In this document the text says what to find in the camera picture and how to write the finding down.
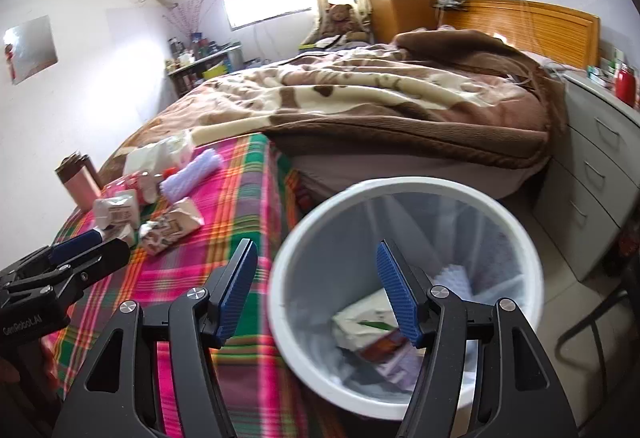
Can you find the pink green plaid cloth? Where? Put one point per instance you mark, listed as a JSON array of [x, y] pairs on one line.
[[240, 198]]

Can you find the red cup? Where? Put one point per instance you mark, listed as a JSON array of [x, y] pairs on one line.
[[625, 85]]

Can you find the grey drawer nightstand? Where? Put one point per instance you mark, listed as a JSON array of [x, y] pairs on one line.
[[590, 157]]

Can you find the dark grey chair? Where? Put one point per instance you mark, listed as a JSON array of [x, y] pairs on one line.
[[600, 313]]

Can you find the pink mug with brown lid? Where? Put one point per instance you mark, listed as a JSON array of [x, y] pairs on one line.
[[80, 183]]

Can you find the white plastic bag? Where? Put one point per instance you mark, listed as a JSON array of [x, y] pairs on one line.
[[155, 155]]

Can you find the brown bed mattress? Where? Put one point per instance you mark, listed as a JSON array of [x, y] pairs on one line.
[[350, 172]]

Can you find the group of bottles and jars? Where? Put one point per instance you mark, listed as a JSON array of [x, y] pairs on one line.
[[200, 45]]

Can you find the white black carton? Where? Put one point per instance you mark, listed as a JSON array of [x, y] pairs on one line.
[[120, 234]]

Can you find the brown teddy bear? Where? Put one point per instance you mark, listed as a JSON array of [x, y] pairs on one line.
[[340, 20]]

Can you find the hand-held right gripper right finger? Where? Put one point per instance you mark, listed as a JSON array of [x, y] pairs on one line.
[[400, 298]]

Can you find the silver wall panel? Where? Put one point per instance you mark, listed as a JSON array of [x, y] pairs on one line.
[[32, 47]]

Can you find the white carton red label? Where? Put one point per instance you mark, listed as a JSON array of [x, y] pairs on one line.
[[117, 213]]

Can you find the cluttered shelf desk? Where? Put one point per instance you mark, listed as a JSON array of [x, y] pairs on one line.
[[215, 70]]

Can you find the red white wrapper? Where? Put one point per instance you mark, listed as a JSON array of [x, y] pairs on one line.
[[135, 185]]

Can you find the brown beige patterned blanket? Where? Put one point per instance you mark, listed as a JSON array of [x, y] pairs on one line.
[[350, 87]]

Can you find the cream carton red green print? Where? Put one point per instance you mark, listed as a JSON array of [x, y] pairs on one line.
[[170, 223]]

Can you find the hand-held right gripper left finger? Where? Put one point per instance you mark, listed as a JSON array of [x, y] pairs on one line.
[[235, 303]]

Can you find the green white medicine box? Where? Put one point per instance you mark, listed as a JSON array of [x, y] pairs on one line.
[[600, 75]]

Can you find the dried flower branches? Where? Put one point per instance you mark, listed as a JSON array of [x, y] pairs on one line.
[[192, 15]]

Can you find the white foam sheet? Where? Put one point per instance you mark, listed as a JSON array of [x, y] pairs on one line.
[[452, 280]]

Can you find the white round waste bin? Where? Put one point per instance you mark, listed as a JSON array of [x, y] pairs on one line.
[[285, 298]]

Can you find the power strip with plugs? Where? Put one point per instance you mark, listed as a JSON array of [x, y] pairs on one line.
[[450, 2]]

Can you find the wooden bed headboard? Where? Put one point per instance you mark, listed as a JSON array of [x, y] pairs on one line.
[[540, 27]]

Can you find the white printed milk carton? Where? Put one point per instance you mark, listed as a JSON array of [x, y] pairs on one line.
[[357, 320]]

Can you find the red hanging ornament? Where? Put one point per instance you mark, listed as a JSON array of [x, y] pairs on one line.
[[9, 55]]

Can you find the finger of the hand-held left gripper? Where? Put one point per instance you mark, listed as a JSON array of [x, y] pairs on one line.
[[95, 263], [75, 245]]

